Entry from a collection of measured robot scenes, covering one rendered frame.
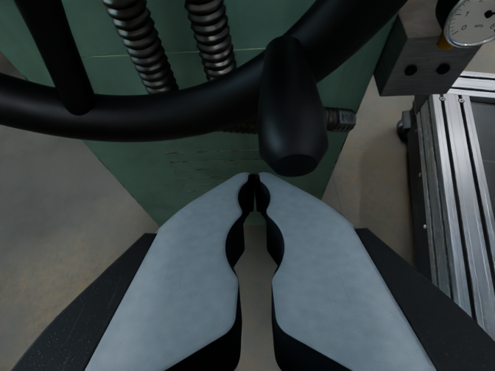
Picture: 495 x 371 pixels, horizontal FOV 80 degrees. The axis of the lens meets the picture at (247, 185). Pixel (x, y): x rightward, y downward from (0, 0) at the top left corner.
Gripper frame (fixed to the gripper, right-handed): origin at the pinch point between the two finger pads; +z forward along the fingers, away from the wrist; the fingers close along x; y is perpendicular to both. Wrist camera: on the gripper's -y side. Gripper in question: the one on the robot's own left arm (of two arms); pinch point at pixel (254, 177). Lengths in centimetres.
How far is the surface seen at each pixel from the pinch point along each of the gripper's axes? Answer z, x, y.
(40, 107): 5.5, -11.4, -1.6
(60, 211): 62, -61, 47
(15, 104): 5.1, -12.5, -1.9
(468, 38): 19.0, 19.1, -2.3
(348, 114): 19.8, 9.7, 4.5
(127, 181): 42, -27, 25
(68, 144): 84, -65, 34
